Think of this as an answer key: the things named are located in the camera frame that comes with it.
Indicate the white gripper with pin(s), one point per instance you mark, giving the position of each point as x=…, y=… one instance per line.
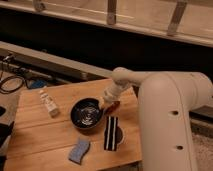
x=110, y=95

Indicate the white plastic bottle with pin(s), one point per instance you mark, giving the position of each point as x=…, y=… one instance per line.
x=49, y=103

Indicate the blue sponge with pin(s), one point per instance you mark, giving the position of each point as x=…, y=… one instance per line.
x=80, y=149

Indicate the dark ceramic bowl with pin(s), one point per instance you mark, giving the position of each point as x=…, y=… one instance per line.
x=86, y=113

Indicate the black white striped cloth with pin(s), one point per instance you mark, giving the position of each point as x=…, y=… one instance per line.
x=110, y=142

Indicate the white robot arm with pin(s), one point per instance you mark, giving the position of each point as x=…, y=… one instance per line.
x=165, y=99

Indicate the blue object behind table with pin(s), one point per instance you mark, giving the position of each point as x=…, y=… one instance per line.
x=38, y=84

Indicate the small red-brown object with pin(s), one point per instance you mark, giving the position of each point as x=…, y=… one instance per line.
x=112, y=107

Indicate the dark round coaster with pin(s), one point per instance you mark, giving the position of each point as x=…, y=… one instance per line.
x=120, y=136

